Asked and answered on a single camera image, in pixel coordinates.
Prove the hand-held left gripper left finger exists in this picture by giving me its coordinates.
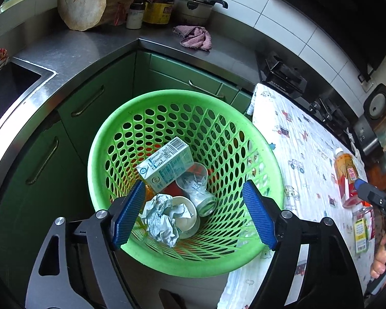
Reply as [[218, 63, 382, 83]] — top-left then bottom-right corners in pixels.
[[25, 179, 147, 309]]

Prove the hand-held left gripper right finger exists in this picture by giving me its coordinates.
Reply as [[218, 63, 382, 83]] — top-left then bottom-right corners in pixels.
[[241, 179, 365, 309]]

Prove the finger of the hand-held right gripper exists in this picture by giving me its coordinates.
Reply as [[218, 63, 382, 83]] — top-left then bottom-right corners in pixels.
[[355, 179, 386, 214]]

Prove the orange tea bottle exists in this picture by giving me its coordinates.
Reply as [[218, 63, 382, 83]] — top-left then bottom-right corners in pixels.
[[334, 147, 364, 208]]

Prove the silver foil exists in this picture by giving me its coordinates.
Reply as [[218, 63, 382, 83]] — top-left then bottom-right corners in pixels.
[[142, 194, 194, 248]]

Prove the red cartoon noodle cup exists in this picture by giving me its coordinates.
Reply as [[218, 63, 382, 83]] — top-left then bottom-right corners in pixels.
[[163, 182, 181, 197]]

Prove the white paper cup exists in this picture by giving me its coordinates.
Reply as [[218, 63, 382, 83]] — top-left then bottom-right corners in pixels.
[[170, 196, 200, 232]]

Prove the clear plastic cup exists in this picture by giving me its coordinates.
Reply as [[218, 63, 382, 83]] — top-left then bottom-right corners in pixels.
[[175, 162, 218, 217]]

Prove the white blue milk carton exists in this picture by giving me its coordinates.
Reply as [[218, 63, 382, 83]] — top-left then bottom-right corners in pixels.
[[136, 136, 195, 193]]

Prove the green perforated plastic basket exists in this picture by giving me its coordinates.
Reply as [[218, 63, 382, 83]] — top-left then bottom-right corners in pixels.
[[87, 89, 284, 279]]

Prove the person's right hand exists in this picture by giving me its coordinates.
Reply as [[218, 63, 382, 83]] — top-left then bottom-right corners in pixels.
[[370, 232, 386, 279]]

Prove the white cloth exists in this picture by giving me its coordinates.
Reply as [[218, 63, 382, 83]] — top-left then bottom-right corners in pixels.
[[346, 129, 364, 155]]

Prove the white printed tablecloth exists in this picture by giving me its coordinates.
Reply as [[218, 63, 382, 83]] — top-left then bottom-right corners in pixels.
[[217, 83, 378, 309]]

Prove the black rice cooker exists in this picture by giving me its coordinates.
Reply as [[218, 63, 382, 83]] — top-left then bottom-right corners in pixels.
[[352, 84, 386, 158]]

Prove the green kitchen cabinet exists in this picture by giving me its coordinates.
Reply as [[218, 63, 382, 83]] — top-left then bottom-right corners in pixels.
[[0, 51, 255, 297]]

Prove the black gas stove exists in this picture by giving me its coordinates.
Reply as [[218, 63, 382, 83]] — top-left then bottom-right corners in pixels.
[[256, 51, 357, 142]]

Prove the steel kitchen sink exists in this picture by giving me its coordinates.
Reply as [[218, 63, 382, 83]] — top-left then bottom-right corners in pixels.
[[0, 57, 57, 142]]

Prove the black range hood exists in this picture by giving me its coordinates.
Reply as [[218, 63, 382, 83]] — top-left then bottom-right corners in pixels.
[[267, 0, 386, 82]]

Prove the pink dish rag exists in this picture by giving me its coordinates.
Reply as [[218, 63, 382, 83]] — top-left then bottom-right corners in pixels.
[[173, 25, 212, 51]]

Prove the small white jar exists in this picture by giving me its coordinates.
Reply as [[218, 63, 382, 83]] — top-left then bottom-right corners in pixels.
[[126, 3, 145, 29]]

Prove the steel pot with lid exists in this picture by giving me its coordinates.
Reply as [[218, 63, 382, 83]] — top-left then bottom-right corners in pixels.
[[174, 0, 228, 26]]

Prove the round wooden cutting board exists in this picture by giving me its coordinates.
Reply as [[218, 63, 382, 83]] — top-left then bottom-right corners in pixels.
[[57, 0, 107, 32]]

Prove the wall outlet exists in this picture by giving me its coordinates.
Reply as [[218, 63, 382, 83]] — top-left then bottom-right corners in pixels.
[[357, 72, 374, 92]]

